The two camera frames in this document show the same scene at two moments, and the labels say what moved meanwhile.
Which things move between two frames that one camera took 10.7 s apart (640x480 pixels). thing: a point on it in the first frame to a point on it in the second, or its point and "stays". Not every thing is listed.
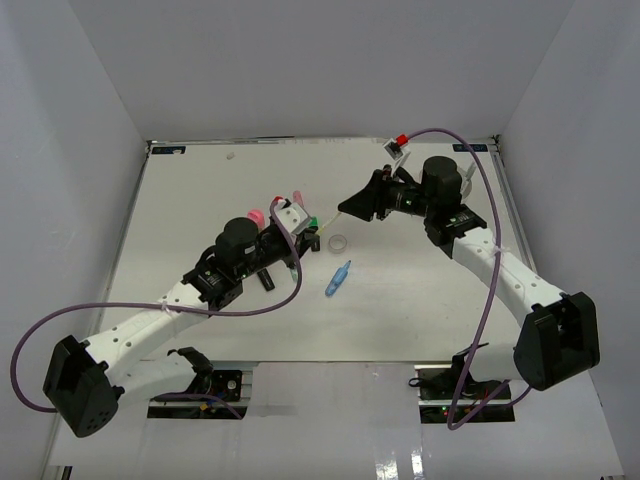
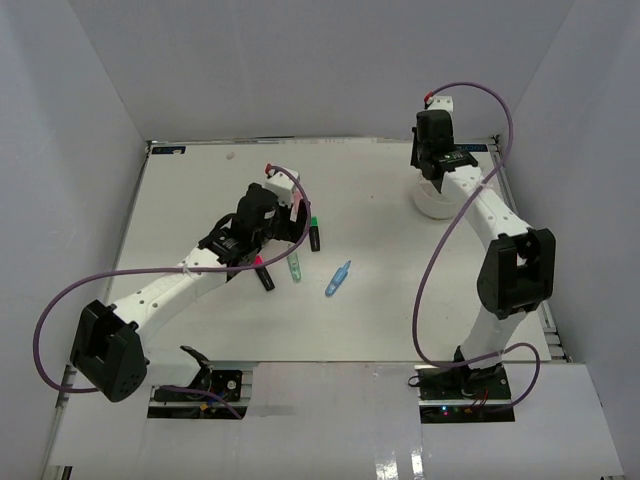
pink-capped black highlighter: (266, 279) stays
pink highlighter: (297, 197) stays
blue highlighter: (337, 279) stays
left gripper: (305, 240) to (291, 231)
